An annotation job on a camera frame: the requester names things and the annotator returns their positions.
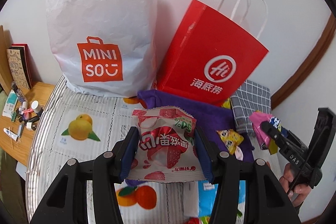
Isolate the pink yellow snack bag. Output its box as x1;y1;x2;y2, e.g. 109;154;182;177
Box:
249;111;282;155

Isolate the pale pink pastry pack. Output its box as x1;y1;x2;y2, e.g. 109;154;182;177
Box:
234;146;244;161

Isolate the yellow triangular snack bag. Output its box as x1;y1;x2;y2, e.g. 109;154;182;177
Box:
217;129;244;155

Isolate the red gold snack pack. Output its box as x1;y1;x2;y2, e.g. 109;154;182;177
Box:
185;217;202;224

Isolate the strawberry white snack bag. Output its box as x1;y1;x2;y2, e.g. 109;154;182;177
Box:
127;106;205;183

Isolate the person's right hand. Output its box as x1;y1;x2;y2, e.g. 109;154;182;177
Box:
278;162;312;208

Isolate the grey checked folded cloth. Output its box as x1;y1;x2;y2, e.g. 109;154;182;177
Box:
230;80;271;136

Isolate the blue tissue pack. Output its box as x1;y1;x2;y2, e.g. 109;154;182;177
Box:
198;180;245;219

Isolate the wooden bedside table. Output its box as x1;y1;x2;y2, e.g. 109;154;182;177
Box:
0;82;55;166

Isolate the purple towel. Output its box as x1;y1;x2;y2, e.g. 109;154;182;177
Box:
137;90;253;162

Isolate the fruit print table cover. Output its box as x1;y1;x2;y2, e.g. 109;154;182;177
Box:
24;75;283;224

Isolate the white ointment tube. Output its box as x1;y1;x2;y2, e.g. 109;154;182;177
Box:
3;128;18;141

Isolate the white cream jar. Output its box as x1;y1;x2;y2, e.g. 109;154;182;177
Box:
31;100;43;114

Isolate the red Haidilao paper bag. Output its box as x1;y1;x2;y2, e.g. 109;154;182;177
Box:
157;0;268;106

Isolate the teal white tube box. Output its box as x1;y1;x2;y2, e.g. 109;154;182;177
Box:
2;90;18;118

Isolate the patterned book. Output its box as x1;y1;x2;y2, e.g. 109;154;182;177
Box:
6;44;33;90

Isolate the wooden headboard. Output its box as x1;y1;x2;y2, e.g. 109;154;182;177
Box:
0;26;13;94

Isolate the white Miniso plastic bag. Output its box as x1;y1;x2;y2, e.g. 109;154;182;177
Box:
46;0;157;97

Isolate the brown wooden door frame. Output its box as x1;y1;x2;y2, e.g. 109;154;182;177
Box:
271;14;335;109

